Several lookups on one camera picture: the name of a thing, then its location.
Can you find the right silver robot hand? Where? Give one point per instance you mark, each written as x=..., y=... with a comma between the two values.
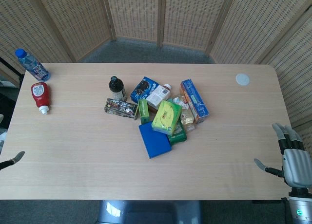
x=296, y=166

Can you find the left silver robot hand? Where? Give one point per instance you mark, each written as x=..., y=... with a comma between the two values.
x=17, y=157

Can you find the small green box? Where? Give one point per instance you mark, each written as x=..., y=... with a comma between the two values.
x=143, y=109

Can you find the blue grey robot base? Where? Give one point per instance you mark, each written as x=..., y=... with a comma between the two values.
x=148, y=213

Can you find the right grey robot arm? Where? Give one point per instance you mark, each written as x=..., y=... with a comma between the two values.
x=301, y=209

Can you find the silver foil packet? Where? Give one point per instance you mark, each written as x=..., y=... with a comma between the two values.
x=120, y=108

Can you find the green packet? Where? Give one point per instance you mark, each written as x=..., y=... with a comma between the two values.
x=179, y=135

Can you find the flat plain blue box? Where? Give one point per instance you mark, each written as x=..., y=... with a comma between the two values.
x=153, y=141

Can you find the blue cookie box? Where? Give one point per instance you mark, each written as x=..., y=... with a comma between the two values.
x=141, y=87

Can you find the white small box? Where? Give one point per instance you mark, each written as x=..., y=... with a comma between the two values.
x=159, y=95

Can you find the red ketchup squeeze bottle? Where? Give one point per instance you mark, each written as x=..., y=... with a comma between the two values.
x=41, y=95

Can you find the black stand leg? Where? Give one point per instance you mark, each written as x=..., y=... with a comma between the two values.
x=9, y=68

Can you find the clear water bottle blue cap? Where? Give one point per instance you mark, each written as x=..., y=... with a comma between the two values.
x=33, y=65

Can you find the white round lid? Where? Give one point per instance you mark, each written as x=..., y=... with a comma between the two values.
x=242, y=79

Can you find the clear bottle yellow liquid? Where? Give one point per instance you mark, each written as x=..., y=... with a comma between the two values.
x=187, y=117

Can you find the orange and blue carton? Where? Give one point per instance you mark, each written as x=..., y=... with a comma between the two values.
x=195, y=99

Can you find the dark sauce bottle black cap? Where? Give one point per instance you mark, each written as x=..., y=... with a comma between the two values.
x=117, y=88

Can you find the yellow-green tissue pack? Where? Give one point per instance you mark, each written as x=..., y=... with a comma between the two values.
x=167, y=117

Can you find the bamboo folding screen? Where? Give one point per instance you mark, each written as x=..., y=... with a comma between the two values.
x=136, y=14

